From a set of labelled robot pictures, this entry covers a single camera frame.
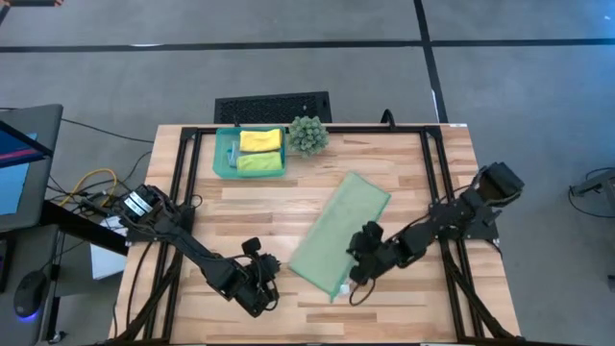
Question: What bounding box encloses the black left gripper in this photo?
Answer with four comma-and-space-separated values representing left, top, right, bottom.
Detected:
234, 235, 283, 319

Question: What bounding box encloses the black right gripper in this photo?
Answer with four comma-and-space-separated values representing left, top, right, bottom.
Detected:
347, 220, 401, 286

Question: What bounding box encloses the pale green microfiber towel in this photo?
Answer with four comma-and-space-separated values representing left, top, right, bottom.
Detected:
287, 171, 393, 305

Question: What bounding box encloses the lime green microfiber towel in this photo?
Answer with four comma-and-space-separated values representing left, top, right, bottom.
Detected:
235, 150, 284, 174

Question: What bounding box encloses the yellow microfiber towel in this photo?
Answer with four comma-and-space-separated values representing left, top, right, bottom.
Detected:
238, 127, 284, 155

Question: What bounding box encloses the teal translucent plastic bin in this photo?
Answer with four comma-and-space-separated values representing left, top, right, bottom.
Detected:
211, 125, 289, 182

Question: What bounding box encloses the artificial plant in grey pot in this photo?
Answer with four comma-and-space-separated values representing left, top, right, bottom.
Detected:
286, 114, 332, 160

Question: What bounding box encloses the white paper sheet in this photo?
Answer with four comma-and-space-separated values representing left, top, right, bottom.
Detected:
89, 213, 129, 282

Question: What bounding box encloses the black perforated panel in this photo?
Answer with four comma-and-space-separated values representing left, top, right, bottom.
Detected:
213, 90, 333, 126

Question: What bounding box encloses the black desk edge bar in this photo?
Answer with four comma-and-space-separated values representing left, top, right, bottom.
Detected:
40, 200, 129, 257

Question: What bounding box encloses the black computer mouse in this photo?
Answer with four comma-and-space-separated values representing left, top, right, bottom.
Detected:
12, 269, 47, 320

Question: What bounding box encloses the grey metal stand leg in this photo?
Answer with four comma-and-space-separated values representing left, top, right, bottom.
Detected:
569, 167, 615, 199

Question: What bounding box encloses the grey desk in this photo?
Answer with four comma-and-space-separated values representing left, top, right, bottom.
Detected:
0, 223, 63, 346

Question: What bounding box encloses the grey framed operator screen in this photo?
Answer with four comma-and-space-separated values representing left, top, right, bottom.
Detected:
0, 103, 65, 235

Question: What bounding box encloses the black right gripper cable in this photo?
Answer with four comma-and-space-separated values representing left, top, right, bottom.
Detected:
348, 280, 378, 308

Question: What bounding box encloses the black aluminium table frame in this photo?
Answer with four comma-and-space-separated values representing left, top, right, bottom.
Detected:
108, 123, 528, 346

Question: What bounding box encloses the yellow cable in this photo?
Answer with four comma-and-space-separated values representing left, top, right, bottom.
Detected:
59, 167, 119, 209

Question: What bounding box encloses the black floor cable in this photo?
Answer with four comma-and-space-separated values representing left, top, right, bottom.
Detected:
567, 165, 615, 220

